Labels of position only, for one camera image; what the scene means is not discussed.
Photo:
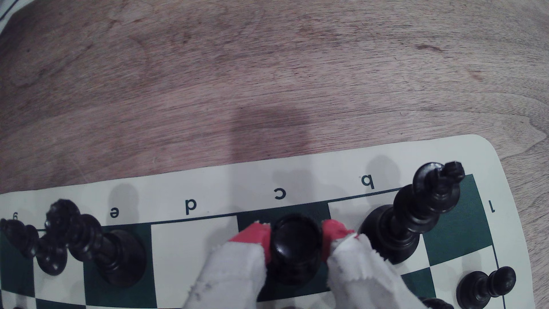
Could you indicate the black rook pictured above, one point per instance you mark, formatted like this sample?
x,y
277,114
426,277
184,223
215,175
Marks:
x,y
296,246

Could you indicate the black bishop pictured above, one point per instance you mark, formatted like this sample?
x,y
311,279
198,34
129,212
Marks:
x,y
32,246
435,304

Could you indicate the black pawn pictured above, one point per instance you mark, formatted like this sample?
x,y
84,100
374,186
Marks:
x,y
484,286

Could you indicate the green white chess mat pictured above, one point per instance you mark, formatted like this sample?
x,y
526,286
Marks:
x,y
193,189

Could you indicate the black knight chess piece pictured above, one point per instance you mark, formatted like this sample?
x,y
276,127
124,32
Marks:
x,y
407,216

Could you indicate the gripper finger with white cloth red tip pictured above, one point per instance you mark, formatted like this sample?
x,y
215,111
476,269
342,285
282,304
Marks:
x,y
360,274
231,274

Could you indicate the black king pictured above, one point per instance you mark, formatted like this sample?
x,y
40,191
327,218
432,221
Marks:
x,y
103,251

